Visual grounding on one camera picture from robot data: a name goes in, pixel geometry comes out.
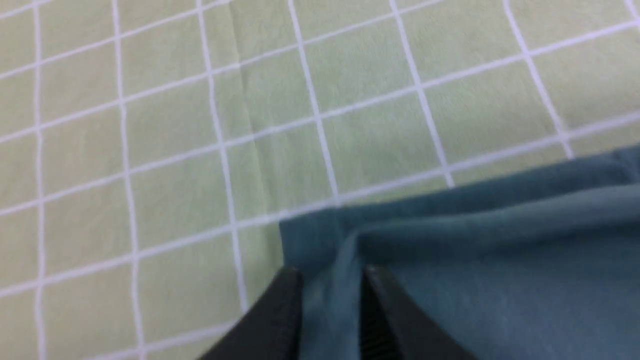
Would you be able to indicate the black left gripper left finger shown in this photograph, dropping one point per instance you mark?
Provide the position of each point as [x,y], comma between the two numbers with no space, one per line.
[271,329]

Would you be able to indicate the green checkered tablecloth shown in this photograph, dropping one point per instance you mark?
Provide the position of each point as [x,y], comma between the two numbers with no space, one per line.
[149,148]

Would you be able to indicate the green long-sleeved shirt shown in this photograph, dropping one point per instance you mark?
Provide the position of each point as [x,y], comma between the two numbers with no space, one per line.
[539,265]

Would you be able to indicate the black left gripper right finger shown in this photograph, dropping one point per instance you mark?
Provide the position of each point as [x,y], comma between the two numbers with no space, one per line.
[393,327]

